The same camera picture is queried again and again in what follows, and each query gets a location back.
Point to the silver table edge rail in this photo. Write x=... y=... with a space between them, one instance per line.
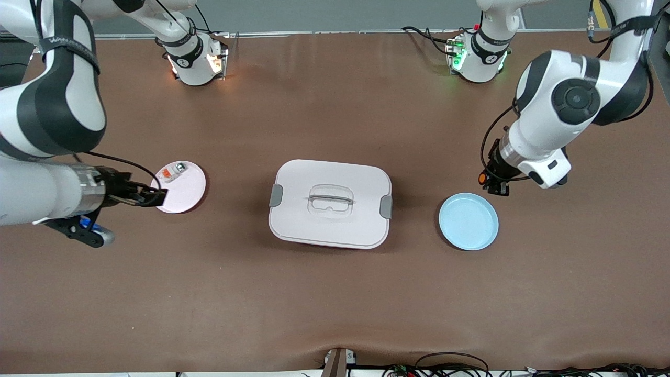
x=340 y=32

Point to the brown camera mount bracket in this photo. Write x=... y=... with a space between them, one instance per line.
x=335 y=364

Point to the white lidded plastic box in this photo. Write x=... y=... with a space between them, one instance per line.
x=330 y=230

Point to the light blue round plate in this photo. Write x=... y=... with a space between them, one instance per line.
x=468 y=222

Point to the orange and black switch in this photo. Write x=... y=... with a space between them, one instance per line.
x=481 y=178

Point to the pink round plate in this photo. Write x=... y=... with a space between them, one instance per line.
x=183 y=196

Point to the aluminium frame post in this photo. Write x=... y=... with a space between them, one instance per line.
x=660 y=47

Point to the white and orange switch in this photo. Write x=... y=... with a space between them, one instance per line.
x=171 y=173

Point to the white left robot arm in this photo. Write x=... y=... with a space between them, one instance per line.
x=544 y=131

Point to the grey box latch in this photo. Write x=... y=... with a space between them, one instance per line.
x=386 y=207

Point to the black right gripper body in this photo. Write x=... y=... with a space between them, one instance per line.
x=116 y=184

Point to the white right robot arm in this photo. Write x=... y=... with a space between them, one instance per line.
x=36 y=188

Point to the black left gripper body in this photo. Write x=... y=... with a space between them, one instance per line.
x=495 y=167

